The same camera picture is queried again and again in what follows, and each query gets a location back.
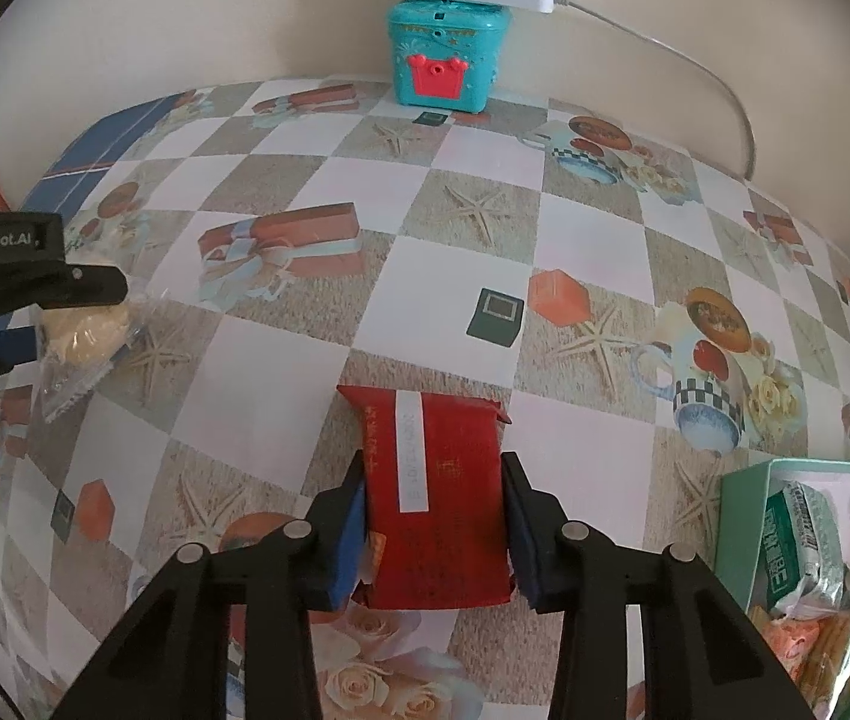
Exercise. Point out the light green snack packet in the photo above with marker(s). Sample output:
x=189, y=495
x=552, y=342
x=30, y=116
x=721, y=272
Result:
x=800, y=547

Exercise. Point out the orange snack packet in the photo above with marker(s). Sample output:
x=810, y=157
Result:
x=793, y=641

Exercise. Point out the teal cardboard box tray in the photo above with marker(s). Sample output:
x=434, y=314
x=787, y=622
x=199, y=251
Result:
x=740, y=532

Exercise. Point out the red snack packet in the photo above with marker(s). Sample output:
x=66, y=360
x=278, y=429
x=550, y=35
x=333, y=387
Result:
x=447, y=510

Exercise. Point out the clear-wrapped cream pastry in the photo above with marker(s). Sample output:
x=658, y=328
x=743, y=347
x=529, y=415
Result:
x=83, y=334

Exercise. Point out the teal toy box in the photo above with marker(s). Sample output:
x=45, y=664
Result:
x=447, y=52

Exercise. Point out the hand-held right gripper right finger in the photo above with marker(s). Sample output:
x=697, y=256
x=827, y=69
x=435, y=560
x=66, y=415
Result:
x=522, y=555

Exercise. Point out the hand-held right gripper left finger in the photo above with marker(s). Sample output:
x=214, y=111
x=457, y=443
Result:
x=346, y=547

